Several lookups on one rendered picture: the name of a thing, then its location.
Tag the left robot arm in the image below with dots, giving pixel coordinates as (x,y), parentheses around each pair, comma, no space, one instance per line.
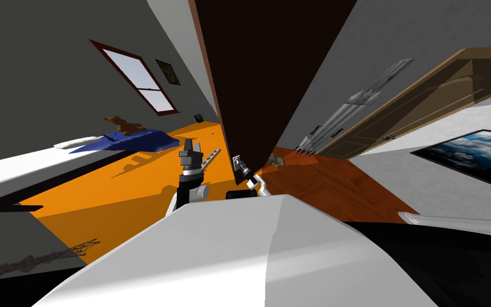
(184,187)

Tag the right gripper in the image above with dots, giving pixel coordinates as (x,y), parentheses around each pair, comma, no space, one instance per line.
(238,163)

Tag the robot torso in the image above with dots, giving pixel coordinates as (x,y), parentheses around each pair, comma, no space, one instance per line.
(237,256)

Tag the grey rocket model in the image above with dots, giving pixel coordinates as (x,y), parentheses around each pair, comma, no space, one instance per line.
(347,108)

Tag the bed with blue blanket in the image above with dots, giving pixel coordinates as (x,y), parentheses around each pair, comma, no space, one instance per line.
(139,141)

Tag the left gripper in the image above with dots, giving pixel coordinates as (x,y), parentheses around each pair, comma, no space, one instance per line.
(190,161)

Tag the green picture on wall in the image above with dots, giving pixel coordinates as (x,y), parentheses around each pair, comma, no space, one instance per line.
(168,71)

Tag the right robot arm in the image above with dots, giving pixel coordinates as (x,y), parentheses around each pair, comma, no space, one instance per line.
(249,174)

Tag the light brown wooden door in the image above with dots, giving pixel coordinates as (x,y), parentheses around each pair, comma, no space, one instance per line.
(420,106)

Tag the red framed window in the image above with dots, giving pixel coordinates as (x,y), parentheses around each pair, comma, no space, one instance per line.
(141,79)

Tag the black framed sky picture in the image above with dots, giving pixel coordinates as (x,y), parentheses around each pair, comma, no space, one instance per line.
(480,155)

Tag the dark brown door leaf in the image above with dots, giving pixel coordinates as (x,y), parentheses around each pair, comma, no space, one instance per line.
(262,85)

